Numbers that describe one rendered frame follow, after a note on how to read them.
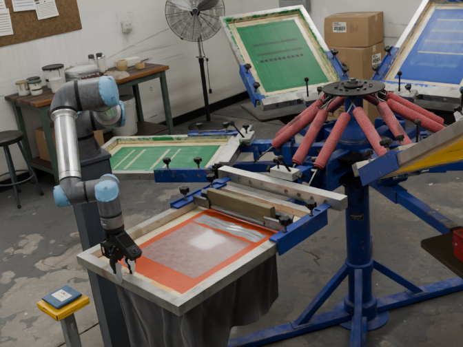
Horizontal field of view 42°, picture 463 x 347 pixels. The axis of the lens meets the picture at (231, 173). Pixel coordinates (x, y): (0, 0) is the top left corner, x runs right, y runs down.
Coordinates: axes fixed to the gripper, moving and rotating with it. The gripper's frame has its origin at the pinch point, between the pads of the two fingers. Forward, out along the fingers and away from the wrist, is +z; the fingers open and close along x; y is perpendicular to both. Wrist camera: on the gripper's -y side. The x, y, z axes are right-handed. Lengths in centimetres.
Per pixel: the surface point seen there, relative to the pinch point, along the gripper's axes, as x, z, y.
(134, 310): -8.5, 23.5, 12.9
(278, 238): -47, -3, -30
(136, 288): 1.9, 0.3, -7.9
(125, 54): -284, 1, 380
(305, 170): -99, -6, -3
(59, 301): 21.5, 1.0, 9.3
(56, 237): -94, 98, 244
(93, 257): -0.7, -0.9, 21.5
